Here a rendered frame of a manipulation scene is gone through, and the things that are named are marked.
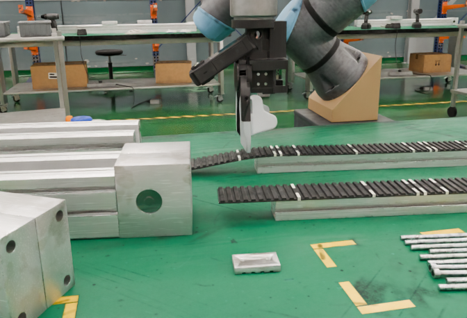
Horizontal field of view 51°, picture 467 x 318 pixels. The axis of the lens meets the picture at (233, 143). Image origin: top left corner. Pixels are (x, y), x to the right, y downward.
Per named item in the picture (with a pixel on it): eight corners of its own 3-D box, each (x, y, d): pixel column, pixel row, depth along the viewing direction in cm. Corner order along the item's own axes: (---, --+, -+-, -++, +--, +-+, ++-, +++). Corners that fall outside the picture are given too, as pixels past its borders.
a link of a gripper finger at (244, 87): (251, 120, 75) (249, 64, 76) (242, 120, 75) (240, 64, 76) (249, 123, 80) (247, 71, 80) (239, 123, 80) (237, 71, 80)
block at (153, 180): (192, 197, 73) (190, 136, 70) (192, 235, 61) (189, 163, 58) (131, 200, 72) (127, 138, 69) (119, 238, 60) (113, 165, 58)
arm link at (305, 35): (299, 57, 129) (264, 21, 124) (340, 23, 122) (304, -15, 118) (299, 77, 119) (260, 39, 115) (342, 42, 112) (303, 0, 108)
